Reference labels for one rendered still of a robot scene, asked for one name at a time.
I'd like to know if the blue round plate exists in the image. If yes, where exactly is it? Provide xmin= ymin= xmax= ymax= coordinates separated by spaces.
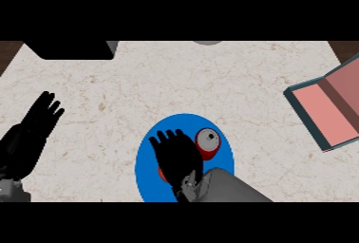
xmin=132 ymin=113 xmax=234 ymax=203

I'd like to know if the red tomato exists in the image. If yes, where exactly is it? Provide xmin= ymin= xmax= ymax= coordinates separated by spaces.
xmin=156 ymin=166 xmax=169 ymax=185

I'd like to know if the grey rounded object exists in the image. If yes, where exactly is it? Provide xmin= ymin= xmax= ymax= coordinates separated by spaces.
xmin=192 ymin=40 xmax=224 ymax=47

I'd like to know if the red can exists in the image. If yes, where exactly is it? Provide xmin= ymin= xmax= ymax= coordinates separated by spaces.
xmin=193 ymin=127 xmax=223 ymax=161

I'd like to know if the pink and teal cardboard box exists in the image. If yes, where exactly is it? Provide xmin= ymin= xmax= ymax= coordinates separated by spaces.
xmin=282 ymin=51 xmax=359 ymax=153

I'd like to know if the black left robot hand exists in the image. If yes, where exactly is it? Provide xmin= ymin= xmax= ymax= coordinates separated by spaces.
xmin=0 ymin=90 xmax=66 ymax=182

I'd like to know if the black appliance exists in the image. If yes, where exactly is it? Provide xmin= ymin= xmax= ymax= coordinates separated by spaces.
xmin=22 ymin=40 xmax=121 ymax=61

